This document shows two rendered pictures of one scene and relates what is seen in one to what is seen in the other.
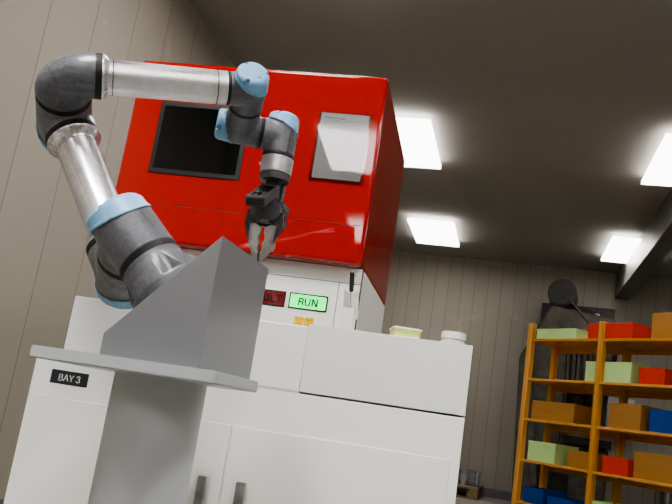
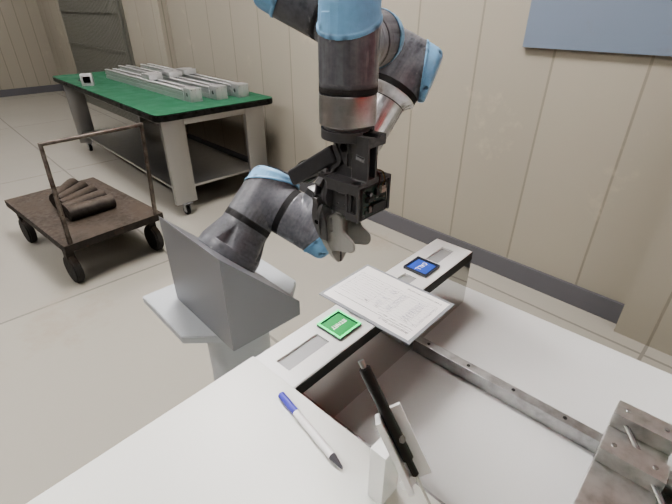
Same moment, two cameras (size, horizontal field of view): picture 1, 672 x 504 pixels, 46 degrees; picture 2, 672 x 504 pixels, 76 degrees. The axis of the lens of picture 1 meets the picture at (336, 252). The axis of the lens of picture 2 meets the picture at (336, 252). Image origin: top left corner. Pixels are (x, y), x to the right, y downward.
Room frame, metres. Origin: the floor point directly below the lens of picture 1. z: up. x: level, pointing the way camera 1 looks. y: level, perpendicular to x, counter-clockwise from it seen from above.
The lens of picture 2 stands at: (2.07, -0.32, 1.45)
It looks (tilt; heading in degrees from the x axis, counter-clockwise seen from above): 30 degrees down; 122
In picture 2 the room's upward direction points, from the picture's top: straight up
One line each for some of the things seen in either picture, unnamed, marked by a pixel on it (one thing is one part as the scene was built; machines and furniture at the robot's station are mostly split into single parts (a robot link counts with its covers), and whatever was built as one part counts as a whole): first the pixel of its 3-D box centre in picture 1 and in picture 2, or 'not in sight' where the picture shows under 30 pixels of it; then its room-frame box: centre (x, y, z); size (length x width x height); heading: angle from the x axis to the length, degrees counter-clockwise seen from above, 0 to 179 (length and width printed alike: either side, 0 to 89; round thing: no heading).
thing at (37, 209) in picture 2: not in sight; (77, 187); (-0.70, 0.97, 0.44); 1.11 x 0.65 x 0.88; 175
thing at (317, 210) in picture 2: (273, 224); (327, 210); (1.75, 0.15, 1.19); 0.05 x 0.02 x 0.09; 79
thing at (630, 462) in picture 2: not in sight; (631, 462); (2.22, 0.21, 0.89); 0.08 x 0.03 x 0.03; 169
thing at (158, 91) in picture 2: not in sight; (156, 122); (-1.62, 2.29, 0.47); 2.58 x 1.01 x 0.93; 166
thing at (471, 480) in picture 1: (436, 477); not in sight; (11.26, -1.86, 0.18); 1.26 x 0.87 x 0.35; 76
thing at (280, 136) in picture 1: (280, 136); (349, 43); (1.77, 0.17, 1.41); 0.09 x 0.08 x 0.11; 101
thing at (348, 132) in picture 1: (273, 192); not in sight; (2.69, 0.25, 1.52); 0.81 x 0.75 x 0.60; 79
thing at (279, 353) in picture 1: (189, 344); (380, 323); (1.78, 0.30, 0.89); 0.55 x 0.09 x 0.14; 79
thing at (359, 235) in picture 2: (257, 244); (354, 234); (1.78, 0.18, 1.14); 0.06 x 0.03 x 0.09; 169
